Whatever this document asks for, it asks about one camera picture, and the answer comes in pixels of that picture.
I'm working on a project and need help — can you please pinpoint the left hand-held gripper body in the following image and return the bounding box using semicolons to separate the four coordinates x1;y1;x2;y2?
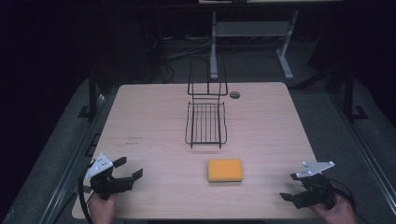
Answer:
84;152;135;201

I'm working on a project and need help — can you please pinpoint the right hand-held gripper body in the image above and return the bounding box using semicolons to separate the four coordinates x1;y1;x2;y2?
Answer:
291;161;336;210

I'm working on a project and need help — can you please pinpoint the yellow sponge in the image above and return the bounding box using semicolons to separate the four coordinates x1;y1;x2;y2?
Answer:
206;158;244;184

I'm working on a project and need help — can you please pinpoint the black wire rack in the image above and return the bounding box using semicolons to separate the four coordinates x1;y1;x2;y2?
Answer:
185;55;229;150

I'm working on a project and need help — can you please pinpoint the person's left hand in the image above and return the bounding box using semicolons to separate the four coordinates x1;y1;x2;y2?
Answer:
87;193;119;224

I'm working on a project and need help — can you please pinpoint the person's right hand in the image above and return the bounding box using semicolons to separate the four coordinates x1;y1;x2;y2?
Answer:
310;193;360;224

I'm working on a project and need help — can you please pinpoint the grey metal stand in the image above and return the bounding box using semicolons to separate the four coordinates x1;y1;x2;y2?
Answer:
209;8;301;81

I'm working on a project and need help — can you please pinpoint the black cable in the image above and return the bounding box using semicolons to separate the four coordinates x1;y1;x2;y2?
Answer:
77;163;95;224
329;178;357;207

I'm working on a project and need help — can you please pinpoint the aluminium frame rail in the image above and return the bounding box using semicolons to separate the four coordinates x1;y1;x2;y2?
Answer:
330;91;396;216
38;92;108;224

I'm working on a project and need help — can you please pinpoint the black frame post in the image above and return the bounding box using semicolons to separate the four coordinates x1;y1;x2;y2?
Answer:
78;70;99;119
342;63;369;123

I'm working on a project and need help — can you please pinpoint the bundle of floor cables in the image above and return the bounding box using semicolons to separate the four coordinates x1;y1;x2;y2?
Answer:
160;35;213;62

